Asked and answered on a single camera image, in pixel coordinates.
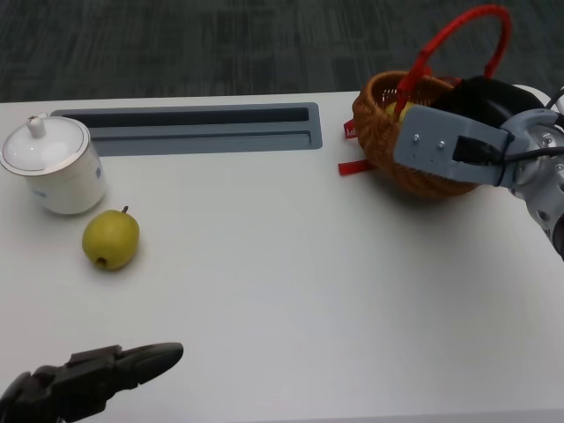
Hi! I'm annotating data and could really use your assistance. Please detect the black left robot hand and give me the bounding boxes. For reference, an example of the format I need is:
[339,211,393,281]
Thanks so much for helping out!
[0,341,185,423]

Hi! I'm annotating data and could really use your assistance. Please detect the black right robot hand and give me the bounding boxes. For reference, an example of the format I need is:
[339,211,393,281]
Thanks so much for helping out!
[434,75,545,131]

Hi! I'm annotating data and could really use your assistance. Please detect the wicker basket with red handle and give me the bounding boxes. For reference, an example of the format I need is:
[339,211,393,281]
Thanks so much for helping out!
[352,4,513,203]

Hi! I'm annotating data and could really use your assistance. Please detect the green pear with stem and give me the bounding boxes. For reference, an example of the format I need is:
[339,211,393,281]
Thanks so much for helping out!
[81,205,141,271]

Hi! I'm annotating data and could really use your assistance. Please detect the red printed ribbon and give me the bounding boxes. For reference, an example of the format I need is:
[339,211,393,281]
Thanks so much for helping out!
[338,118,381,176]

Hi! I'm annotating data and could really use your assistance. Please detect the white ceramic cup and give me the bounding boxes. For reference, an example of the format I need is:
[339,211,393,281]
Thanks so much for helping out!
[26,140,107,216]

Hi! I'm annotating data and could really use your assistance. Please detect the white cup lid with knob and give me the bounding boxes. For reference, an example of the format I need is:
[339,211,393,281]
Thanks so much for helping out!
[0,113,91,178]

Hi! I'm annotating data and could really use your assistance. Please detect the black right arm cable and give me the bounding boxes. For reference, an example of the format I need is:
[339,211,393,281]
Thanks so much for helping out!
[452,135,564,167]

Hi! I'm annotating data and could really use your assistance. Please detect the grey table cable tray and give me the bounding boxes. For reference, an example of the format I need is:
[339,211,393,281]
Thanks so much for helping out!
[49,102,323,156]

